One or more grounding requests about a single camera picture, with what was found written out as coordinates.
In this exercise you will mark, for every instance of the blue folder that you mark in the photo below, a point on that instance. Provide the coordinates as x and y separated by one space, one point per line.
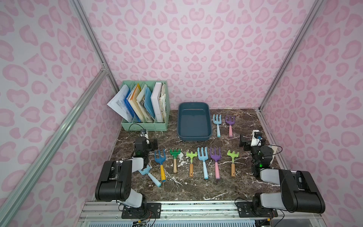
130 109

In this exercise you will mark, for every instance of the teal rake mint handle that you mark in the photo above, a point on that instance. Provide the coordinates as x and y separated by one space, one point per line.
146 171

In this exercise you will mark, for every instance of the white paper sheets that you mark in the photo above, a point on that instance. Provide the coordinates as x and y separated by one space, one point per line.
117 103

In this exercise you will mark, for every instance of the blue rake yellow handle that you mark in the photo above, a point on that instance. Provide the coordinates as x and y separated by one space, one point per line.
160 158

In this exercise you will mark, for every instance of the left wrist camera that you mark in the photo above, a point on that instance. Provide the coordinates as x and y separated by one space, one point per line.
143 133

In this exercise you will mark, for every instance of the green file organizer crate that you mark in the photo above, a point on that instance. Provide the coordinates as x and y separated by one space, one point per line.
165 106

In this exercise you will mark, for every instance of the aluminium front rail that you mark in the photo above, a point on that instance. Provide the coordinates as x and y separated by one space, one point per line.
192 214

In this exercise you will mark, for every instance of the light blue rake mint handle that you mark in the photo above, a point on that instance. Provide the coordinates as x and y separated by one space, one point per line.
203 156

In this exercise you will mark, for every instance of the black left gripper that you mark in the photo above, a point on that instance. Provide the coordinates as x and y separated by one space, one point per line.
151 144

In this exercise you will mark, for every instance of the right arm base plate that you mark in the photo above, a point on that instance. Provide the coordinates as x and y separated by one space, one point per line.
246 210

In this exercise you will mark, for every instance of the grey blue stapler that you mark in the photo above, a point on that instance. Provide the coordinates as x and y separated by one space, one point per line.
275 149

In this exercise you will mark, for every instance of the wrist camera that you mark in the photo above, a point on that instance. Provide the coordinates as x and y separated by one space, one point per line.
257 139
143 133

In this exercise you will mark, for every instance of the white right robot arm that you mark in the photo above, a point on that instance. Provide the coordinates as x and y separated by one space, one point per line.
298 190

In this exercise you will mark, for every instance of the white thick book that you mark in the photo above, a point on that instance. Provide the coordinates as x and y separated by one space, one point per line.
155 100

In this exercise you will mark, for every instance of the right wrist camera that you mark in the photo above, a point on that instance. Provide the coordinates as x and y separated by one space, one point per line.
257 139

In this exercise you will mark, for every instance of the orange book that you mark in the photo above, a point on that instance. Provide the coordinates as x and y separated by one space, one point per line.
132 99

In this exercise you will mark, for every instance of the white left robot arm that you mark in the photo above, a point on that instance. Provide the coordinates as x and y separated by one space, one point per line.
114 183

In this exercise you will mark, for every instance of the purple rake pink handle small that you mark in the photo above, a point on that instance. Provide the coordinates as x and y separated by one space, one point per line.
230 120

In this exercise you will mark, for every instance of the teal book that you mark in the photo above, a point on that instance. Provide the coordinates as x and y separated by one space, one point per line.
145 104

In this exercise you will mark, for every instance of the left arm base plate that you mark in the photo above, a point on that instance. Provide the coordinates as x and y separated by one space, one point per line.
152 209

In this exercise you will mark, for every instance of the dark green rake wooden handle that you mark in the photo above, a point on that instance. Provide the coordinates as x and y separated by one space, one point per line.
175 153

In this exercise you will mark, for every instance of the dark teal storage box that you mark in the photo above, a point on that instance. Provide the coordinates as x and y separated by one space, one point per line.
194 121

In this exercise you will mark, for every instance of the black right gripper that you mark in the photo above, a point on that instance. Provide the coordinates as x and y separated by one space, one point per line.
245 142

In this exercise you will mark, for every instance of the lime rake orange handle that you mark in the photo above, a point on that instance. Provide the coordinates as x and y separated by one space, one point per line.
191 155

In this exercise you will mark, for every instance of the light blue rake white handle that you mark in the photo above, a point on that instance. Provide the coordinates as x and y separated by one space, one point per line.
217 120

